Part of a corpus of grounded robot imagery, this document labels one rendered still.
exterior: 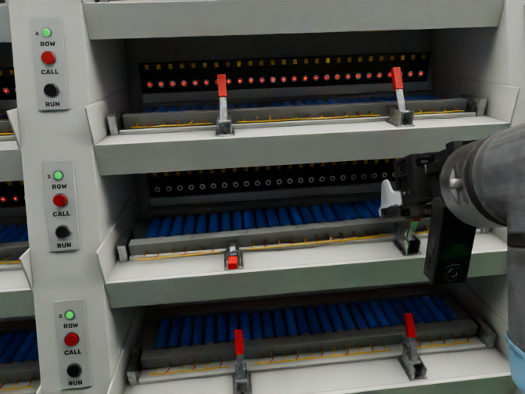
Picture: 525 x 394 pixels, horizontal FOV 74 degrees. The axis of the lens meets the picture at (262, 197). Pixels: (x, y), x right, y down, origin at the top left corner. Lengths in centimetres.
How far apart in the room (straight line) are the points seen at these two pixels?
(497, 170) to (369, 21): 33
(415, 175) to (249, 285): 27
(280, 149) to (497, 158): 28
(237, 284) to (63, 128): 32
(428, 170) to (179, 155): 33
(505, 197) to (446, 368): 39
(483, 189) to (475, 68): 40
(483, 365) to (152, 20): 72
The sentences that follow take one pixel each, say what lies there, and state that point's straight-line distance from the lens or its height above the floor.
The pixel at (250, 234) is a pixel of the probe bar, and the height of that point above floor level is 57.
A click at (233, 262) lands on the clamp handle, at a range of 45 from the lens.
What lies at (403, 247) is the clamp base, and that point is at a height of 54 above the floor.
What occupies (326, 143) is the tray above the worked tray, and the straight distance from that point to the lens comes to 52.
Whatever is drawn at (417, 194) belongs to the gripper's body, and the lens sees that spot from 47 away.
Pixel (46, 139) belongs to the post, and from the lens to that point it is 56.
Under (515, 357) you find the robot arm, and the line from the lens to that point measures 33.
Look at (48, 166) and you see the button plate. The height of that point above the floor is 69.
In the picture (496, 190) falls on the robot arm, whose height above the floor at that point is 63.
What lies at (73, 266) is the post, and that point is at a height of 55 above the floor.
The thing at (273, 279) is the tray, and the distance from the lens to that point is 52.
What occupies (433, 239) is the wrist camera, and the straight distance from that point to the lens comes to 47.
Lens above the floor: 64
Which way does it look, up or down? 2 degrees down
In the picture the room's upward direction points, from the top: 4 degrees counter-clockwise
